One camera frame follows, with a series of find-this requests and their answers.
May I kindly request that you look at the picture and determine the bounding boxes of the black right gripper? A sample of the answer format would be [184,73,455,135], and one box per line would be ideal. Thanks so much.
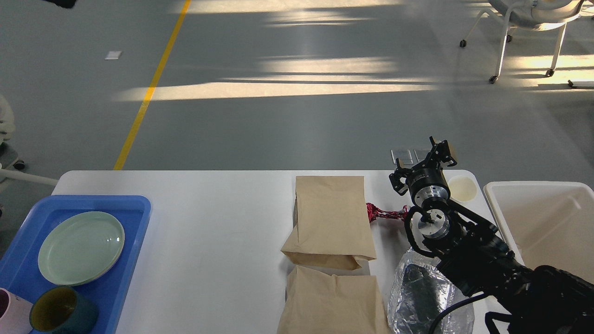
[389,136,458,208]

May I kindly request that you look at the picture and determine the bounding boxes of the pale green plate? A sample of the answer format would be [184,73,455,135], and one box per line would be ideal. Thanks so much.
[38,211,126,287]

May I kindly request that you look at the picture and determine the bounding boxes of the dark green mug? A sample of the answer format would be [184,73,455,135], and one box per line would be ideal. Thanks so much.
[28,287,98,334]

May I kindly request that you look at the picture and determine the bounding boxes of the pink mug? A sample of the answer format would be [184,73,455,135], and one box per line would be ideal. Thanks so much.
[0,288,32,334]

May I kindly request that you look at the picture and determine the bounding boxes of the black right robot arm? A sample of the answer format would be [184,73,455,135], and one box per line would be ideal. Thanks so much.
[389,137,594,334]

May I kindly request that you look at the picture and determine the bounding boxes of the metal floor socket plates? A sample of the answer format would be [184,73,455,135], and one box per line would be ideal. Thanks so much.
[391,149,431,166]

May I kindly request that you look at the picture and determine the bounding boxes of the red candy wrapper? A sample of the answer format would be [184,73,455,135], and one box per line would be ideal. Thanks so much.
[366,203,409,224]

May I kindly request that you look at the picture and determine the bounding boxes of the upper brown paper bag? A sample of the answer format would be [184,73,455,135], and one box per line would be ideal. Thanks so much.
[281,175,377,270]

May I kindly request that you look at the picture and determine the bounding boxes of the brown paper bag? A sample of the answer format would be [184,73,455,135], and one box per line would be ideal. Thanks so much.
[281,175,377,270]
[277,266,392,334]

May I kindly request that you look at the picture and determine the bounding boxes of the white plastic bin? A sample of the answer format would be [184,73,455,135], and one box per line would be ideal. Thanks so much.
[484,180,594,283]

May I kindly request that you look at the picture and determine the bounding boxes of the white chair at left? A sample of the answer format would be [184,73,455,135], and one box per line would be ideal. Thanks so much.
[0,95,58,191]

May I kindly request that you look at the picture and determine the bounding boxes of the lower brown paper bag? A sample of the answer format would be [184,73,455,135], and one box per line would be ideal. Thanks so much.
[277,266,392,334]

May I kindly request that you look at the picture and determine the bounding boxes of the white chair on casters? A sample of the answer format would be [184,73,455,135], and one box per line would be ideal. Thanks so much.
[459,0,585,84]

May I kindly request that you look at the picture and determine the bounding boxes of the blue plastic tray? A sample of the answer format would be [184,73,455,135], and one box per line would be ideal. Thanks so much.
[0,195,151,334]

